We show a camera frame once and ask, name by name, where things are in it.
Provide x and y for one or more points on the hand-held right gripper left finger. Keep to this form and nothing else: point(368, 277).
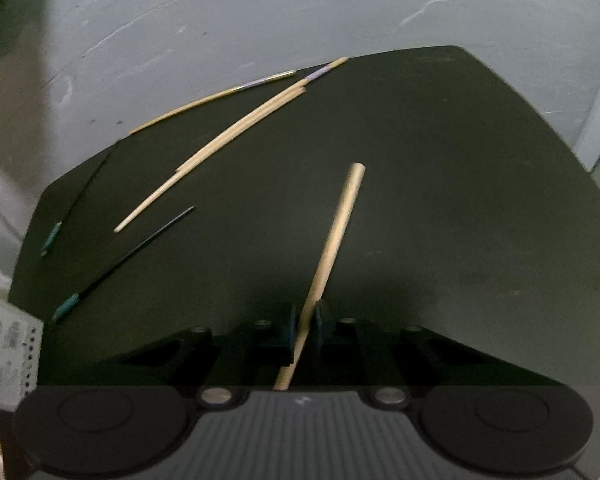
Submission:
point(294, 330)

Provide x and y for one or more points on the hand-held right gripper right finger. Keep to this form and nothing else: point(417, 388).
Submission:
point(322, 330)

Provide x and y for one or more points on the plain wooden chopstick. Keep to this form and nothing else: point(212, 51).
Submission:
point(340, 220)
point(205, 165)

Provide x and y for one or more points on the black chopstick with teal end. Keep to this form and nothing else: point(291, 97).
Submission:
point(125, 260)
point(80, 195)

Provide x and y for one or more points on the purple band wooden chopstick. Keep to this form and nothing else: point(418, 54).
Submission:
point(205, 102)
point(260, 115)

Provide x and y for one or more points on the grey perforated plastic basket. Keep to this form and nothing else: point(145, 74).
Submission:
point(5, 350)

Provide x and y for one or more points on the black mat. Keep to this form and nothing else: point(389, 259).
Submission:
point(430, 185)

